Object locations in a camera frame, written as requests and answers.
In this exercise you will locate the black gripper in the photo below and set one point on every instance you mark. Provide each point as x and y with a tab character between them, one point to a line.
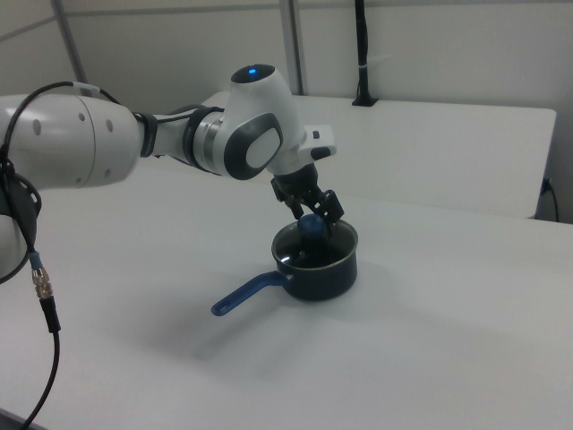
297	179

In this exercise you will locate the white side table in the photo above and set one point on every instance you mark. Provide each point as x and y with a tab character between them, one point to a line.
447	148

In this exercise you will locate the grey metal partition post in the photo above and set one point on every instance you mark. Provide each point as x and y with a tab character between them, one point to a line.
295	45
71	40

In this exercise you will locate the glass lid with blue knob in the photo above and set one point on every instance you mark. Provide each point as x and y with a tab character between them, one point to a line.
311	228

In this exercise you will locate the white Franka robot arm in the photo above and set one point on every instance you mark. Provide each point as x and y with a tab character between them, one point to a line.
67	139

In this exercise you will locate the black camera pole with clamp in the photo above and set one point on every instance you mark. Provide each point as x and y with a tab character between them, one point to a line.
361	45

